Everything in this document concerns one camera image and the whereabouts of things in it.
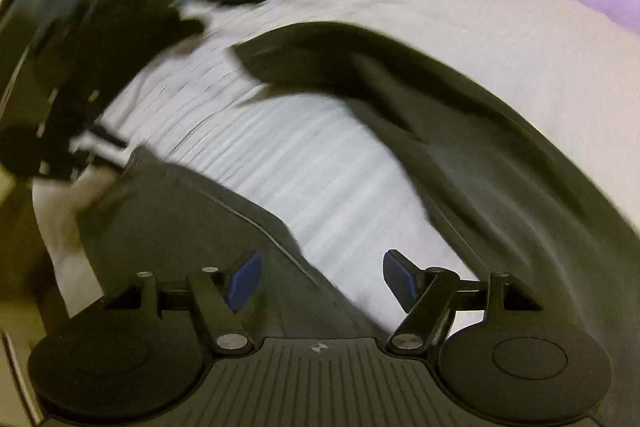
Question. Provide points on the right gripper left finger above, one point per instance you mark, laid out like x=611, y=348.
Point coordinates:
x=199, y=314

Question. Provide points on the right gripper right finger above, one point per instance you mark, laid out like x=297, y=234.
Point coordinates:
x=445, y=313

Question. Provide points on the dark grey jeans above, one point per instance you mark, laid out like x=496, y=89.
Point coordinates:
x=500, y=194

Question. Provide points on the white striped bed sheet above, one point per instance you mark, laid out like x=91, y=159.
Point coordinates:
x=570, y=72

